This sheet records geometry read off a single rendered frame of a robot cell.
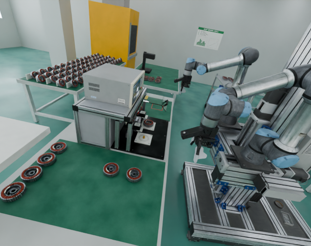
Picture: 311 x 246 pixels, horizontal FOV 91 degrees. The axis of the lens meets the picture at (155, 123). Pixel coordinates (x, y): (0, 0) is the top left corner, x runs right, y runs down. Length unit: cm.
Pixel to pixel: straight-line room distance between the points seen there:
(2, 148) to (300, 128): 132
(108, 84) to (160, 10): 548
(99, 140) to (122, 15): 394
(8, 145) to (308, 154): 181
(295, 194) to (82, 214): 132
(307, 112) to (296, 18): 655
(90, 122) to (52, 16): 410
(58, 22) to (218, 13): 485
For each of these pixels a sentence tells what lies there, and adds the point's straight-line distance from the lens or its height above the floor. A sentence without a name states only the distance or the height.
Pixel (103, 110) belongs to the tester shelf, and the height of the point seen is 111.
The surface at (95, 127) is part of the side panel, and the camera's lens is 131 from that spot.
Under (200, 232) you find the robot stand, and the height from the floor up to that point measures 23.
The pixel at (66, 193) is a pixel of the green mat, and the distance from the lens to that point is 117.
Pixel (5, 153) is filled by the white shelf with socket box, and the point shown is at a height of 121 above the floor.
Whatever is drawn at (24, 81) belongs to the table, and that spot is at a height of 73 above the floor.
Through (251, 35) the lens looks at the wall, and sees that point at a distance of 693.
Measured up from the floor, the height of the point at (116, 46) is 103.
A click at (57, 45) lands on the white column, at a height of 84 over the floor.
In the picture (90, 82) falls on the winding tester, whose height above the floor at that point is 126.
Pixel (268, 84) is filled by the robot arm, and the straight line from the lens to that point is 94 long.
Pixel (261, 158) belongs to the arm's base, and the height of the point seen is 109.
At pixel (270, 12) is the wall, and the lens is 708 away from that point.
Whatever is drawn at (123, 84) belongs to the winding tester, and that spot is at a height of 130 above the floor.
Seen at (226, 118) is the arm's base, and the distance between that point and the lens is 159.
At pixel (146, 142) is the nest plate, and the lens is 144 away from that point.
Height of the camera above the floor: 171
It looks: 32 degrees down
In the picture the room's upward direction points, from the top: 11 degrees clockwise
